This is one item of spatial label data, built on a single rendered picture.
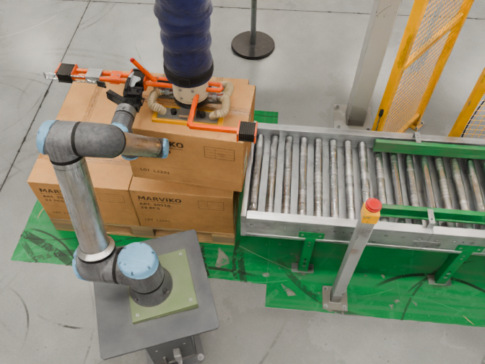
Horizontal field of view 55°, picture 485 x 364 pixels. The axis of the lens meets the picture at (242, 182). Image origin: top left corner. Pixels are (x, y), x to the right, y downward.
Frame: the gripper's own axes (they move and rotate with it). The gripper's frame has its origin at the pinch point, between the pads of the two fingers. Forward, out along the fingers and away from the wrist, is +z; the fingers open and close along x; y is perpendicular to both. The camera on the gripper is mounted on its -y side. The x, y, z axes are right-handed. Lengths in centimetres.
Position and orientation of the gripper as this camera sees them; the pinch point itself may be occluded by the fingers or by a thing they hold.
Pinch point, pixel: (133, 79)
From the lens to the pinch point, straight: 231.1
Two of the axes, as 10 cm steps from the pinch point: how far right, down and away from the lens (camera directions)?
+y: 9.9, 0.8, -0.6
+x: 0.0, -5.9, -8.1
